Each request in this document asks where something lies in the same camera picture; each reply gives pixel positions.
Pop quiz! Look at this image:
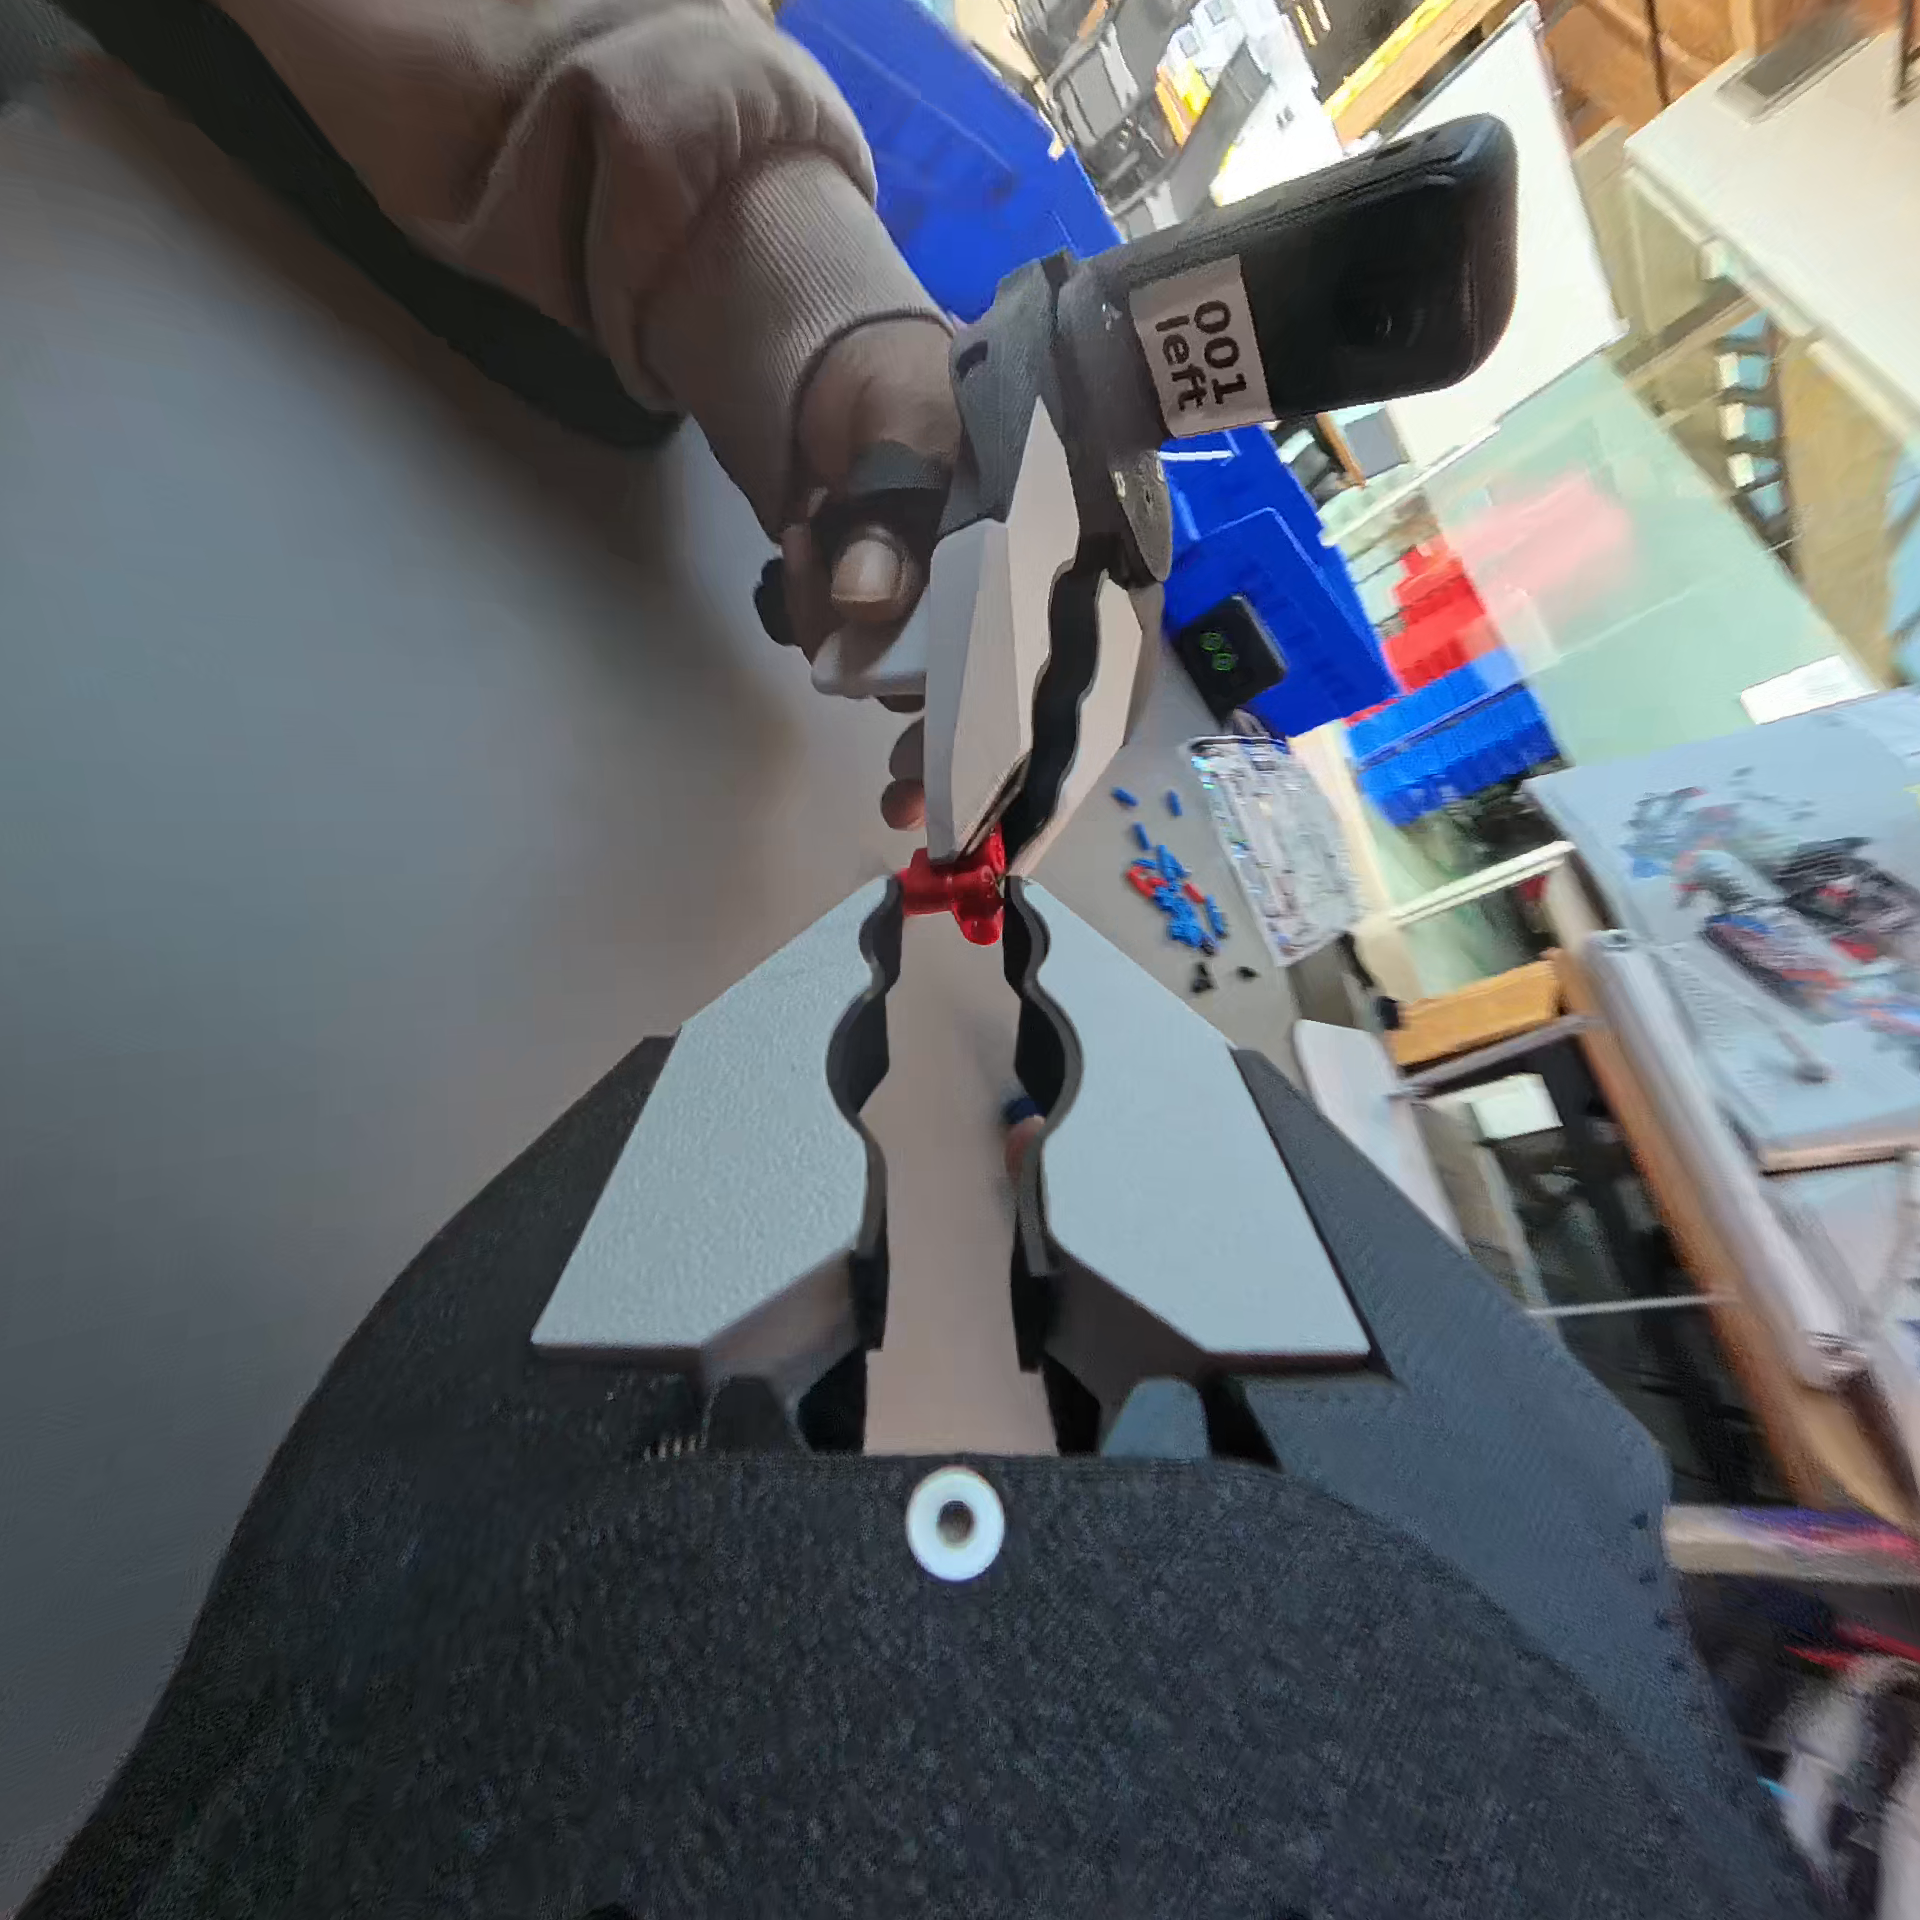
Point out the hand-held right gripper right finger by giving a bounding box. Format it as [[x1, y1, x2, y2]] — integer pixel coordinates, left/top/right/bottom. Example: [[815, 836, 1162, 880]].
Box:
[[999, 880, 1374, 1378]]

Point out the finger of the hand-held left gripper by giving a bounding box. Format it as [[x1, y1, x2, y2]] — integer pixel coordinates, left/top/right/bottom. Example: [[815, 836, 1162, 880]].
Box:
[[1006, 570, 1168, 878], [919, 397, 1088, 863]]

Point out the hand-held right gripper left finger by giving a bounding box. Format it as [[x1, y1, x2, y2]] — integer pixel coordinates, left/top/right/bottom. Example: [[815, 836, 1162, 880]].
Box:
[[527, 872, 910, 1404]]

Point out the person's left forearm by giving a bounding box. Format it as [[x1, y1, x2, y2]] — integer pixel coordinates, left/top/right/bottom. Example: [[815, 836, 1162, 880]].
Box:
[[210, 0, 961, 541]]

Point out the grey desk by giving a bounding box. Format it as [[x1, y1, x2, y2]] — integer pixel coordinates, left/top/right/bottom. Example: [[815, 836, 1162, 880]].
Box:
[[0, 67, 1471, 1892]]

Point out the person's left hand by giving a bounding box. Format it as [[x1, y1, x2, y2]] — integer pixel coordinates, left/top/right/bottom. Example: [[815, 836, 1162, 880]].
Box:
[[772, 319, 961, 835]]

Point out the black box with green lights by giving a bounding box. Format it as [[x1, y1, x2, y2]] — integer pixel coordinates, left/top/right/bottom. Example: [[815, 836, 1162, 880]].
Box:
[[1168, 594, 1290, 720]]

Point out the pile of small brick pins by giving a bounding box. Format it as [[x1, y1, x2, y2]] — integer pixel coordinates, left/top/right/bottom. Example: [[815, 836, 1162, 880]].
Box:
[[1114, 780, 1234, 956]]

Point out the holographic sticker sheet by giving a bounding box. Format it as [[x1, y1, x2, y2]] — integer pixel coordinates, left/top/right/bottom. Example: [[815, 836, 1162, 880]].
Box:
[[1189, 736, 1362, 967]]

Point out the blue labelled storage bin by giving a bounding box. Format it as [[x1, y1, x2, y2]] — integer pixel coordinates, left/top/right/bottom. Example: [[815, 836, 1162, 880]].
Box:
[[775, 0, 1125, 325]]

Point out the instruction booklet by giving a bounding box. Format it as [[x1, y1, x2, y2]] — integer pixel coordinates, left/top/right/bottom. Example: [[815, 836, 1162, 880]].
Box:
[[1526, 688, 1920, 1164]]

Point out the wall of red blue bins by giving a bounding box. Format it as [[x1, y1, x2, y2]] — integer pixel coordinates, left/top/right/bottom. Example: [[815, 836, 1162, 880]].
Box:
[[1342, 533, 1568, 827]]

